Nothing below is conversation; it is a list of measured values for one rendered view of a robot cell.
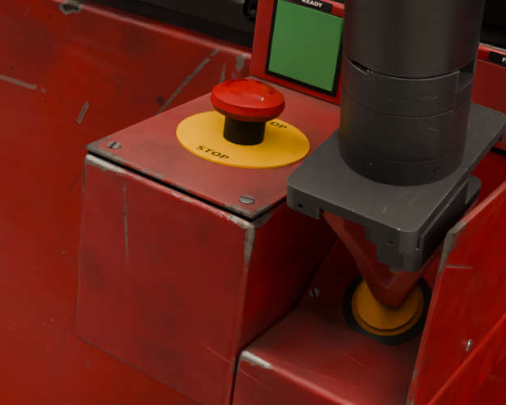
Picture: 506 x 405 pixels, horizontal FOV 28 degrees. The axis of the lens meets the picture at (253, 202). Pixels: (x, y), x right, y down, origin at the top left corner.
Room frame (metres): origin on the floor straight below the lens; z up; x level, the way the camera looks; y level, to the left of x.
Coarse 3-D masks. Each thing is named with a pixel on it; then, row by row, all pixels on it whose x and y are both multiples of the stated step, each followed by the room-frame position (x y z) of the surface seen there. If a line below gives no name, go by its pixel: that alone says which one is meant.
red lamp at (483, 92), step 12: (480, 60) 0.52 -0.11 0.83; (480, 72) 0.52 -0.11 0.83; (492, 72) 0.52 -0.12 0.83; (504, 72) 0.52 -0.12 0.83; (480, 84) 0.52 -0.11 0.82; (492, 84) 0.52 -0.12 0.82; (504, 84) 0.51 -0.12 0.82; (480, 96) 0.52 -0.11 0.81; (492, 96) 0.52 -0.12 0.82; (504, 96) 0.51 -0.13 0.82; (492, 108) 0.52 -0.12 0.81; (504, 108) 0.51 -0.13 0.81; (504, 144) 0.51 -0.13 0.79
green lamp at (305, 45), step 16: (288, 16) 0.58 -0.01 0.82; (304, 16) 0.58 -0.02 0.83; (320, 16) 0.57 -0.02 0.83; (336, 16) 0.57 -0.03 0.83; (288, 32) 0.58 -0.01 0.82; (304, 32) 0.58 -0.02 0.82; (320, 32) 0.57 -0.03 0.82; (336, 32) 0.57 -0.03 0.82; (272, 48) 0.59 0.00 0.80; (288, 48) 0.58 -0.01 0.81; (304, 48) 0.58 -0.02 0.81; (320, 48) 0.57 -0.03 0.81; (336, 48) 0.56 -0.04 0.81; (272, 64) 0.59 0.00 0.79; (288, 64) 0.58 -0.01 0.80; (304, 64) 0.57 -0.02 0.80; (320, 64) 0.57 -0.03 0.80; (336, 64) 0.56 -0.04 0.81; (304, 80) 0.57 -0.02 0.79; (320, 80) 0.57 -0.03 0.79
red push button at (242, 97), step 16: (240, 80) 0.51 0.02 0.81; (256, 80) 0.51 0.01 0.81; (224, 96) 0.48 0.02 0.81; (240, 96) 0.48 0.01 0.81; (256, 96) 0.49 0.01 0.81; (272, 96) 0.49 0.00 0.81; (224, 112) 0.48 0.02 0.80; (240, 112) 0.48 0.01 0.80; (256, 112) 0.48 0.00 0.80; (272, 112) 0.48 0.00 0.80; (224, 128) 0.49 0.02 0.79; (240, 128) 0.49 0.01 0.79; (256, 128) 0.49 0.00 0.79; (240, 144) 0.49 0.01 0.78; (256, 144) 0.49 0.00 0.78
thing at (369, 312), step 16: (368, 288) 0.46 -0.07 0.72; (416, 288) 0.46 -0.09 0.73; (352, 304) 0.45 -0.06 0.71; (368, 304) 0.45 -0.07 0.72; (384, 304) 0.45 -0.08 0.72; (416, 304) 0.45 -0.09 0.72; (368, 320) 0.44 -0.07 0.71; (384, 320) 0.44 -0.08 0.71; (400, 320) 0.44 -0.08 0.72; (416, 320) 0.44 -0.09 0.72; (384, 336) 0.44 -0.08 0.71
